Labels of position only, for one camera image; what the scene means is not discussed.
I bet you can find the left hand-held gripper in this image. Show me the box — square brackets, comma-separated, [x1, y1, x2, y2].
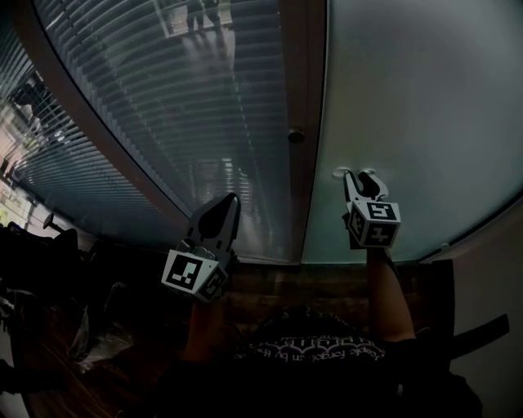
[161, 193, 243, 304]

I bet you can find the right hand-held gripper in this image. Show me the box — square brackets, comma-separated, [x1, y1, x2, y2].
[342, 170, 402, 251]

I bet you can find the white door handle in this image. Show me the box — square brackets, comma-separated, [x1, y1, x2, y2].
[332, 167, 377, 180]

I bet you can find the frosted glass door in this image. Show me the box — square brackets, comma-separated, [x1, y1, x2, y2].
[301, 0, 523, 265]

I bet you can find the person's left forearm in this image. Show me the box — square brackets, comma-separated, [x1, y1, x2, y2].
[178, 294, 230, 362]

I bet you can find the person's right forearm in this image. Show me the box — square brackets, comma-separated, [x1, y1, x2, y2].
[366, 247, 417, 343]

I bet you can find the grey venetian blind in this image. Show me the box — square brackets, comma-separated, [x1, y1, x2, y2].
[0, 11, 183, 250]
[33, 0, 293, 263]

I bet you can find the clear plastic bag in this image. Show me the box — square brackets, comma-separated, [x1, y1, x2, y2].
[66, 281, 136, 375]

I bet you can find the brown wooden window mullion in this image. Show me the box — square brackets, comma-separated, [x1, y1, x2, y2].
[11, 0, 194, 229]

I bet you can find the black chair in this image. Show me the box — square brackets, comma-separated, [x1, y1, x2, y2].
[0, 211, 96, 299]

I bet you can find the black printed t-shirt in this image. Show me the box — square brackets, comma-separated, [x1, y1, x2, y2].
[153, 305, 485, 418]

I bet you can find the brown wooden door frame post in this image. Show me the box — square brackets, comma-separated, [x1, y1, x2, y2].
[278, 0, 329, 265]

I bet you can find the black strap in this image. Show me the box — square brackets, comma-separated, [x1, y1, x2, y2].
[450, 313, 511, 350]

